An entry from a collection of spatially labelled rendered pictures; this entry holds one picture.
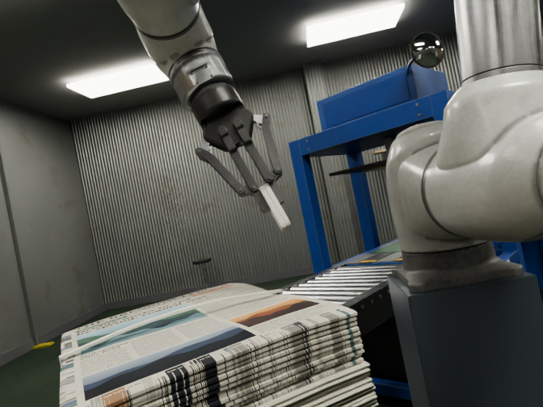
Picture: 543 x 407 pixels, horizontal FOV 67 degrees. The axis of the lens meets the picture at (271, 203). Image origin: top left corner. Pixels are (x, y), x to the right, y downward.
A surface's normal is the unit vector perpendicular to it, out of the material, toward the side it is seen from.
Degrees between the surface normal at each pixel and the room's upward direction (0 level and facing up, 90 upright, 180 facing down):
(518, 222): 131
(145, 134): 90
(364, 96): 90
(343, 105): 90
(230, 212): 90
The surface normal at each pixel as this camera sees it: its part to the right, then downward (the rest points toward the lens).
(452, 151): -0.99, 0.00
